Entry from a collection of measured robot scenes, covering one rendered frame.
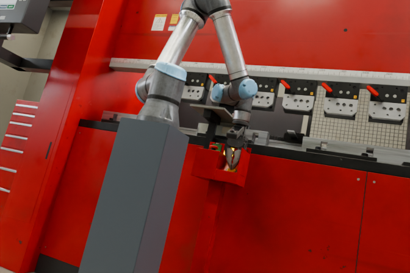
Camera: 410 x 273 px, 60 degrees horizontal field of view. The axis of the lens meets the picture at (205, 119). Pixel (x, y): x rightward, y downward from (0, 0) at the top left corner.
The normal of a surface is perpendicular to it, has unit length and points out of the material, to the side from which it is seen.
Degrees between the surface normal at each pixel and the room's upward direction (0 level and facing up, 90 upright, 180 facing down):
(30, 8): 90
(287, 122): 90
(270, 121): 90
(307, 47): 90
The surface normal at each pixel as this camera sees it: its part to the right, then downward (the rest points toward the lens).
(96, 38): 0.91, 0.11
